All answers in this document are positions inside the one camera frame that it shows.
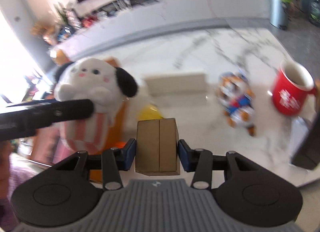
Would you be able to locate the yellow tape measure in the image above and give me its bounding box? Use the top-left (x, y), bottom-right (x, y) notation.
top-left (137, 105), bottom-right (164, 121)

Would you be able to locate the white phone stand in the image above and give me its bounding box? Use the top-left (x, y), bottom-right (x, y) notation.
top-left (290, 117), bottom-right (310, 158)

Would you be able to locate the blue water jug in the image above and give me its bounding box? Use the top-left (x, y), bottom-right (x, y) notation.
top-left (309, 0), bottom-right (320, 25)

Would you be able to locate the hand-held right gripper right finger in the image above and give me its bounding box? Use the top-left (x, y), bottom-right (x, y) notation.
top-left (178, 139), bottom-right (263, 189)

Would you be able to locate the cream flat box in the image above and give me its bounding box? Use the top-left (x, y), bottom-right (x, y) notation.
top-left (144, 72), bottom-right (207, 96)

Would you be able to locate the small gold box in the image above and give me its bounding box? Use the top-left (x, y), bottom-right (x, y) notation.
top-left (134, 118), bottom-right (181, 176)

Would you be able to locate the black smartphone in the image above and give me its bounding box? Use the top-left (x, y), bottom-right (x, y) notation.
top-left (291, 112), bottom-right (320, 170)

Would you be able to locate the white dog plush toy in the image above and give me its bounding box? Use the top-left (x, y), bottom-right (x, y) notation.
top-left (54, 57), bottom-right (139, 153)

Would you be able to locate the white marble tv cabinet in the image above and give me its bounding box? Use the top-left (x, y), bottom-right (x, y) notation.
top-left (52, 0), bottom-right (272, 58)

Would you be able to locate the grey pedal bin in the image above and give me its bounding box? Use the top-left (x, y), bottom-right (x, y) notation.
top-left (269, 0), bottom-right (290, 30)

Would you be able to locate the orange cardboard box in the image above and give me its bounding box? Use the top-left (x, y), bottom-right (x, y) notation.
top-left (31, 50), bottom-right (130, 184)

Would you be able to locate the purple blanket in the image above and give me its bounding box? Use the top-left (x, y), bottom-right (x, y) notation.
top-left (0, 153), bottom-right (52, 232)

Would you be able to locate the red mug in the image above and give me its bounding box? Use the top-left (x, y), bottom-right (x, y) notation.
top-left (270, 60), bottom-right (319, 116)

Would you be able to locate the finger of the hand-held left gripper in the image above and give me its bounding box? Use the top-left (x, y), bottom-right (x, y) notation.
top-left (0, 99), bottom-right (94, 141)

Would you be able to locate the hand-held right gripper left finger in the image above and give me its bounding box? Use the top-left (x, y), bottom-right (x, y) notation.
top-left (51, 138), bottom-right (137, 190)

